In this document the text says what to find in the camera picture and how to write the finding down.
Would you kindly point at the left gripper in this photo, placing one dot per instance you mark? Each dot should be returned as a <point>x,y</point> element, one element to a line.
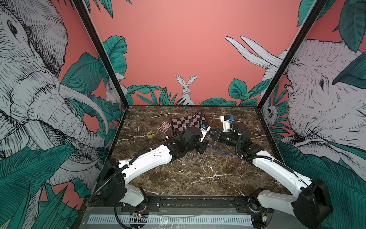
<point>203,145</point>

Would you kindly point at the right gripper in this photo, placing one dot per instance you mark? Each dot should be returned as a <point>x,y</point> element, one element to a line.
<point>219,135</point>

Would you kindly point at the test tube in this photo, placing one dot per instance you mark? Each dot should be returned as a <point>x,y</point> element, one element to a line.
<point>218,158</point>
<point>205,155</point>

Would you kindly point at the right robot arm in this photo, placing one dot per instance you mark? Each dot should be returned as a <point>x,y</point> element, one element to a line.
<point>309,200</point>

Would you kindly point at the folded chess board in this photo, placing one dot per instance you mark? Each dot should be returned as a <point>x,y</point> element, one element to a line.
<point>179,124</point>

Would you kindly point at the small card box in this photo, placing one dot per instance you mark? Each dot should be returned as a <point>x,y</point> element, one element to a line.
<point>164,127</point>

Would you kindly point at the yellow small toy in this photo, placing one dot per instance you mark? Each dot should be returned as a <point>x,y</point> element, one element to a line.
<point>150,134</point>

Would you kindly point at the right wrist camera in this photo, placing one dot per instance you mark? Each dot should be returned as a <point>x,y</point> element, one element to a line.
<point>227,122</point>

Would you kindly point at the black mounting rail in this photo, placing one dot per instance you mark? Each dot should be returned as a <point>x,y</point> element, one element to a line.
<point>251,205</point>

